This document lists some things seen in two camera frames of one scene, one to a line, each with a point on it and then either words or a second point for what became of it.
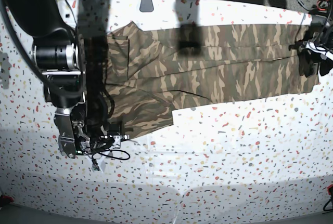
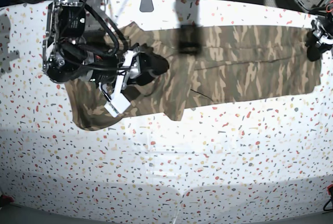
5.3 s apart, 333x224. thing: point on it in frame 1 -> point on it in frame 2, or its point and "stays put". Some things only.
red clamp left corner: x=5 y=199 stays put
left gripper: x=77 y=134 -> x=103 y=70
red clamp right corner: x=330 y=191 stays put
